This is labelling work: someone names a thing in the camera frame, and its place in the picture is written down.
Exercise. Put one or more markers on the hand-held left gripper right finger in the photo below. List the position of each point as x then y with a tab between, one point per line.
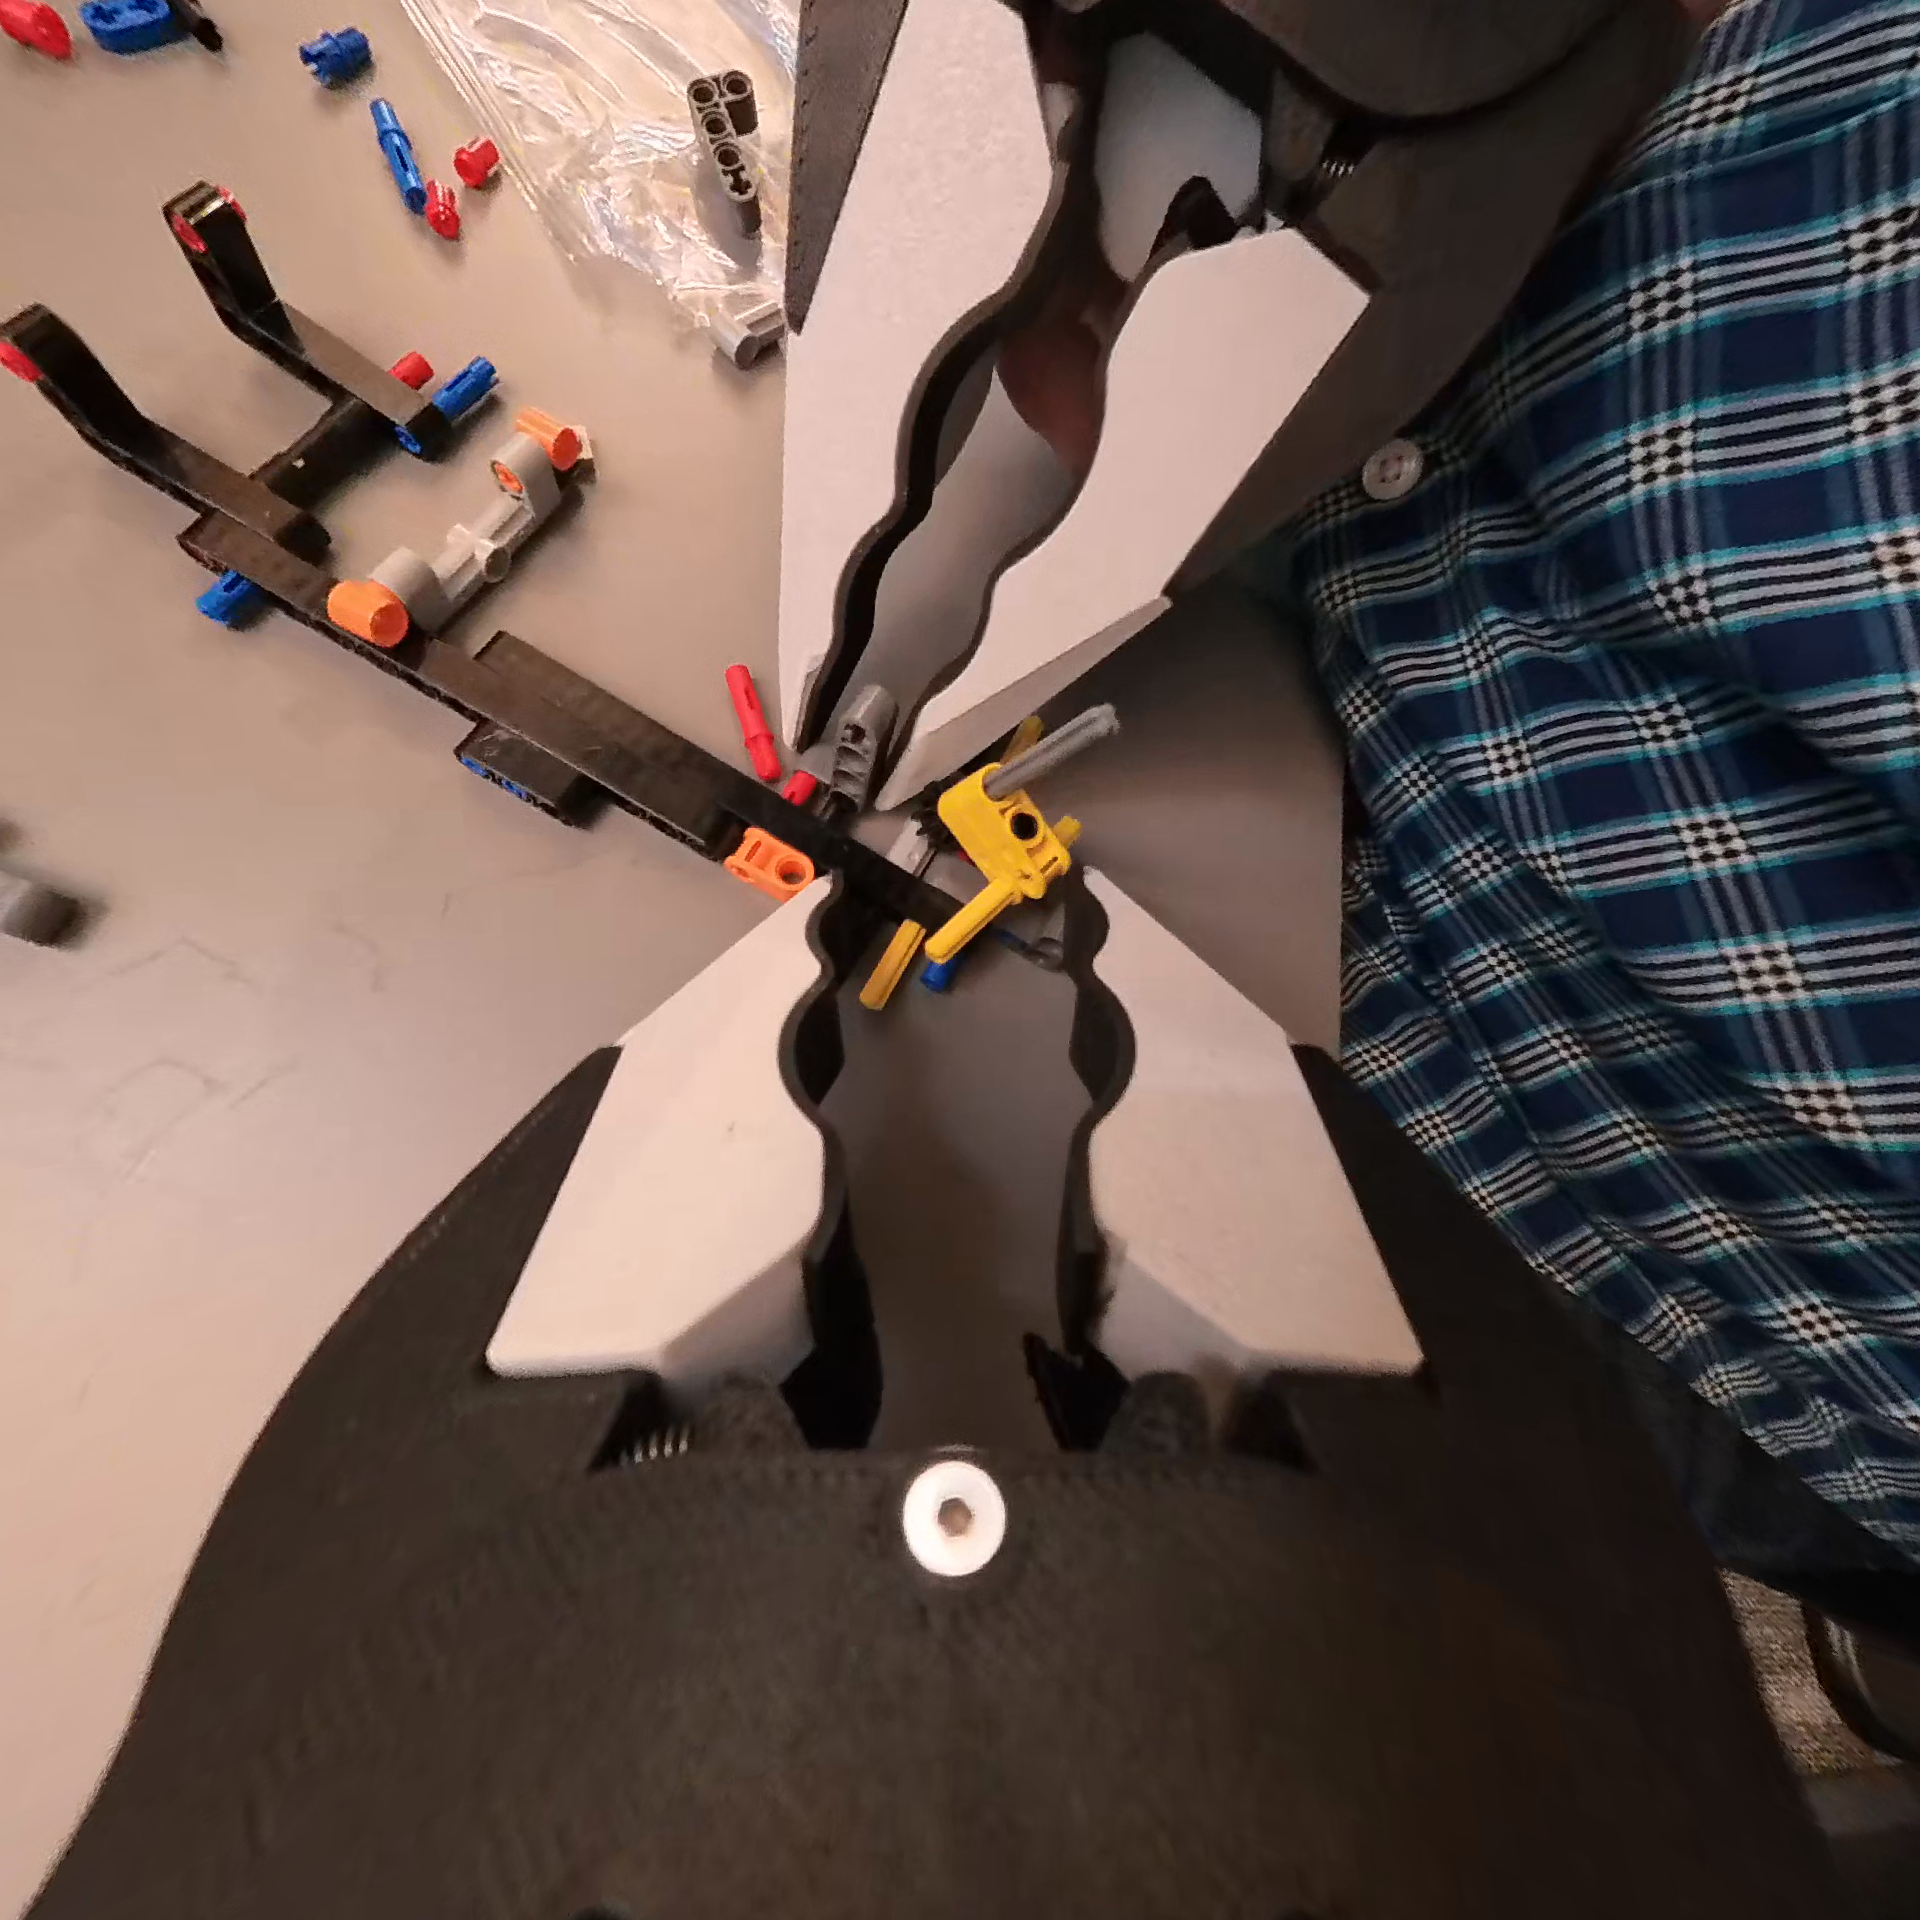
1260	1202

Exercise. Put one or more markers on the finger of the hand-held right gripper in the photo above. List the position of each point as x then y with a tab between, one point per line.
900	225
1215	406

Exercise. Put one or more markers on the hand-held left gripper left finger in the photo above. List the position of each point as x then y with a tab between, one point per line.
675	1202

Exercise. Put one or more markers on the yellow lego axle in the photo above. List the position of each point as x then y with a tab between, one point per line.
968	926

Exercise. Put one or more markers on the yellow lego pin connector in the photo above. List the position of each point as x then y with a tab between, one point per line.
1003	826

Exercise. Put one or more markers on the dark grey lego beam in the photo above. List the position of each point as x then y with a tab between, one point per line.
727	149
859	751

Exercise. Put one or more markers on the black lego frame assembly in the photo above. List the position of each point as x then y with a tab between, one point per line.
570	722

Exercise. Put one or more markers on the light grey lego connector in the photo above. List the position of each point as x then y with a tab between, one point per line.
747	331

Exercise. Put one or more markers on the long red lego pin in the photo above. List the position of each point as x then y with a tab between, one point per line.
753	724

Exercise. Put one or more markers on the grey lego liftarm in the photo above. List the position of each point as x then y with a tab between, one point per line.
36	909

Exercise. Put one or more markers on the person's right hand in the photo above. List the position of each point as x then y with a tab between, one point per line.
1058	377

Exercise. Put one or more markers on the clear plastic zip bag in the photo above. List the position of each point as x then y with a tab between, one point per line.
599	149

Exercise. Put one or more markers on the person's torso in plaid shirt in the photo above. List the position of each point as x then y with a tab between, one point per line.
1650	826

